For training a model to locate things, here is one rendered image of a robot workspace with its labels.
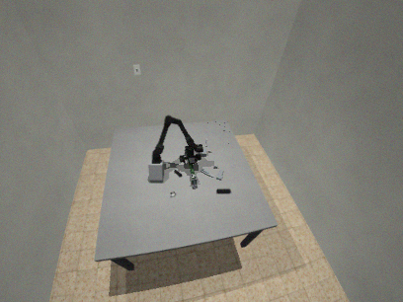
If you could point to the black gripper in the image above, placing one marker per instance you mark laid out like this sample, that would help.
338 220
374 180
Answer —
182 158

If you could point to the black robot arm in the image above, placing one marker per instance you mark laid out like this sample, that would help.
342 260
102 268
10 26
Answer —
156 159

